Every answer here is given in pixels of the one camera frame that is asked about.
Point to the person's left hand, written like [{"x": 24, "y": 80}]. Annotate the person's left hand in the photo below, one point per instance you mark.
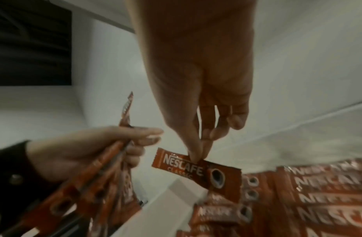
[{"x": 75, "y": 148}]

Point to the person's right hand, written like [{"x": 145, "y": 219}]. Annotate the person's right hand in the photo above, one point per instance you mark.
[{"x": 192, "y": 46}]

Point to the bunch of Nescafe sachets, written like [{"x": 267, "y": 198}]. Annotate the bunch of Nescafe sachets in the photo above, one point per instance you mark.
[{"x": 81, "y": 196}]

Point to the white plastic tray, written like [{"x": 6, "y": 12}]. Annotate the white plastic tray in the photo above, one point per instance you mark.
[{"x": 286, "y": 143}]

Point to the pile of red Nescafe sachets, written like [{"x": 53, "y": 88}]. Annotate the pile of red Nescafe sachets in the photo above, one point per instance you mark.
[{"x": 315, "y": 199}]

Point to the black window blind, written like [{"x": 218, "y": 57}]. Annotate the black window blind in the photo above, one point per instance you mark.
[{"x": 29, "y": 46}]

